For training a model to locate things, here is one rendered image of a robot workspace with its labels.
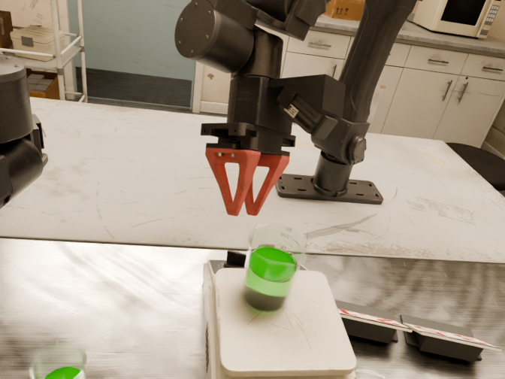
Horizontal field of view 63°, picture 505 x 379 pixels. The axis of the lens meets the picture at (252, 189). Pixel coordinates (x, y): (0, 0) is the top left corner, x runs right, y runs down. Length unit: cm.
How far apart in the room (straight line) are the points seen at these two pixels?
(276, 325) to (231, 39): 27
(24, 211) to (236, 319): 39
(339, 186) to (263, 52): 35
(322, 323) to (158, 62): 301
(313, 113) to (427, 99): 276
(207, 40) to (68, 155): 46
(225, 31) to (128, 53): 291
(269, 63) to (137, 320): 32
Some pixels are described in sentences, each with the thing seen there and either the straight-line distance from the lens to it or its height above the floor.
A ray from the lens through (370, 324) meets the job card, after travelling 51.
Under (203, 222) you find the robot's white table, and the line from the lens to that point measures 64.
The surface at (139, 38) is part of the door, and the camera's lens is 328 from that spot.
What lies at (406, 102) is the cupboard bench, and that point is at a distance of 310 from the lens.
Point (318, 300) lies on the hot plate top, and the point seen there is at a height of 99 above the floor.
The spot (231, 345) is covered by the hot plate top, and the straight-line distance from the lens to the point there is 37.
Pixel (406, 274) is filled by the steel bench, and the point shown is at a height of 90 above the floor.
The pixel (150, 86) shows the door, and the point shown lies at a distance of 337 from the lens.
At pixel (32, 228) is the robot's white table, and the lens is 64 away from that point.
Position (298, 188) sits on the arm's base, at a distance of 75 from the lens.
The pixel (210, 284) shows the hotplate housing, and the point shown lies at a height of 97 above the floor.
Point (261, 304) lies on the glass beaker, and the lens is 39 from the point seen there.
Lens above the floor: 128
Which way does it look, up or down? 32 degrees down
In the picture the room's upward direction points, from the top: 10 degrees clockwise
